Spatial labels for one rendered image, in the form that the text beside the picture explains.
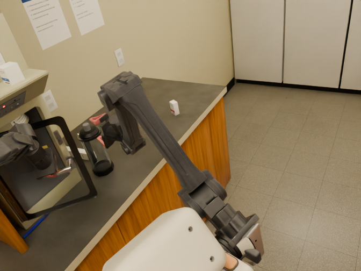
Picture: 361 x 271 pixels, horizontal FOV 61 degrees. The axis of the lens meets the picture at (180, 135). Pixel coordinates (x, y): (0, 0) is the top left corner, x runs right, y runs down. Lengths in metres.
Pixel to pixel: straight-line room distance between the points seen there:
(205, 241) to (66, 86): 1.49
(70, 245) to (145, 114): 0.69
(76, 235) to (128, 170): 0.38
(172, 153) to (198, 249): 0.26
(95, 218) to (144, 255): 0.76
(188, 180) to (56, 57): 1.29
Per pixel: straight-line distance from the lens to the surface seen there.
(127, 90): 0.76
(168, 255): 0.60
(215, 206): 0.81
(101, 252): 1.39
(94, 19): 2.09
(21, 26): 1.79
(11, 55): 1.26
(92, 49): 2.06
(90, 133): 1.38
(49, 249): 1.32
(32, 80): 1.16
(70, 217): 1.39
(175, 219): 0.62
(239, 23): 3.82
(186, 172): 0.80
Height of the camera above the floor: 1.86
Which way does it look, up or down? 35 degrees down
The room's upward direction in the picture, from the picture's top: 11 degrees counter-clockwise
